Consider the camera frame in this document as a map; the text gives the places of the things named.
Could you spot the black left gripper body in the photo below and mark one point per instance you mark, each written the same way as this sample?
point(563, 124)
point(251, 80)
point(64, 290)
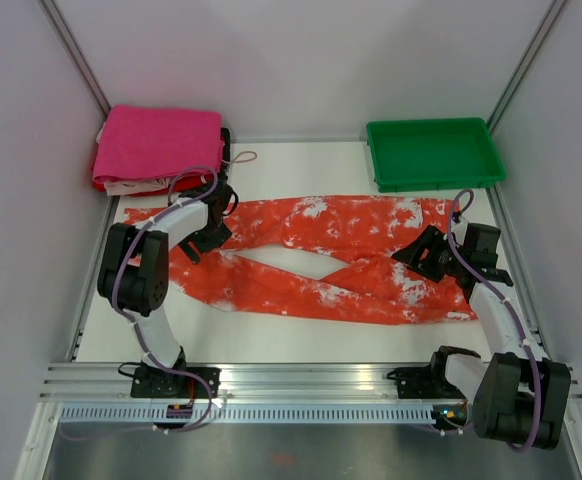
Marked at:
point(205, 240)

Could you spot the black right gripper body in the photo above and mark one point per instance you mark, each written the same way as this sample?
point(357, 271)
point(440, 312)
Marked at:
point(437, 261)

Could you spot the orange white tie-dye trousers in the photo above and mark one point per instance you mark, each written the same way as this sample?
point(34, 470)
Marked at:
point(324, 257)

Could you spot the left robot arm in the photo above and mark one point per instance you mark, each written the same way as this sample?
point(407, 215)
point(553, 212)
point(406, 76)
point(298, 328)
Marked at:
point(134, 271)

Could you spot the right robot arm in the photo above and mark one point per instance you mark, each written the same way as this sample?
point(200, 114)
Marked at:
point(520, 395)

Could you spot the red folded garment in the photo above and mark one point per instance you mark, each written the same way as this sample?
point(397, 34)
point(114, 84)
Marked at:
point(184, 183)

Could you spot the black patterned folded garment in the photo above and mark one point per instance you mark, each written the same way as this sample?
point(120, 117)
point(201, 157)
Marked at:
point(205, 178)

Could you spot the green plastic bin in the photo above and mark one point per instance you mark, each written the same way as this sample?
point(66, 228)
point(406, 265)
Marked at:
point(433, 154)

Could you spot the light pink folded garment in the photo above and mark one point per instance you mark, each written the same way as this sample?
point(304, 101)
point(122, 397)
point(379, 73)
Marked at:
point(136, 187)

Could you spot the white slotted cable duct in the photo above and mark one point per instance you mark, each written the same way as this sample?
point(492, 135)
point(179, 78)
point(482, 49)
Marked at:
point(416, 414)

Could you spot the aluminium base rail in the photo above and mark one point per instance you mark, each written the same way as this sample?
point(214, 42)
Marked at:
point(240, 383)

